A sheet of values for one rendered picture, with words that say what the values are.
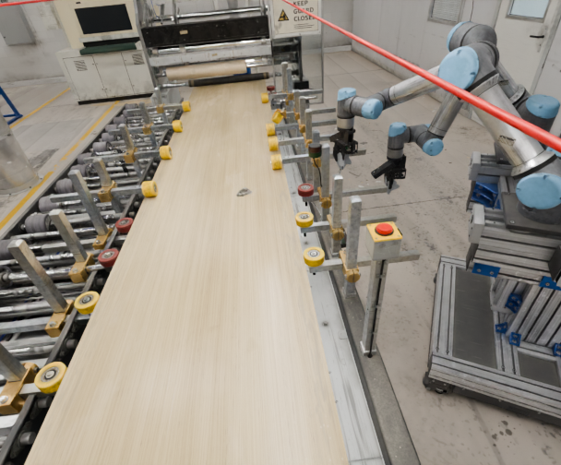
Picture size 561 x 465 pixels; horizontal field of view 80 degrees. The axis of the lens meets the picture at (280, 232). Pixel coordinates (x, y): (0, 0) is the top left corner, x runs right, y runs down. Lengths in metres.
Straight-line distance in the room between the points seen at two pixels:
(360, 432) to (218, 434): 0.48
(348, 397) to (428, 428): 0.77
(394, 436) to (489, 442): 0.94
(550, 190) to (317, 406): 0.86
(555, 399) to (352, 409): 1.02
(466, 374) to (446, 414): 0.25
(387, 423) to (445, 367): 0.77
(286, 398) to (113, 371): 0.50
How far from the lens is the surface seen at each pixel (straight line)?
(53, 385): 1.20
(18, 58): 11.42
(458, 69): 1.19
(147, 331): 1.18
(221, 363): 1.03
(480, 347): 2.03
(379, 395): 1.19
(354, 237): 1.20
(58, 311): 1.50
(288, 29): 3.72
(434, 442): 1.95
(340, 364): 1.32
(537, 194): 1.21
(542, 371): 2.07
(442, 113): 1.58
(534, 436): 2.13
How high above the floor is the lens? 1.75
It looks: 37 degrees down
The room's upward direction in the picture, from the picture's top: 6 degrees counter-clockwise
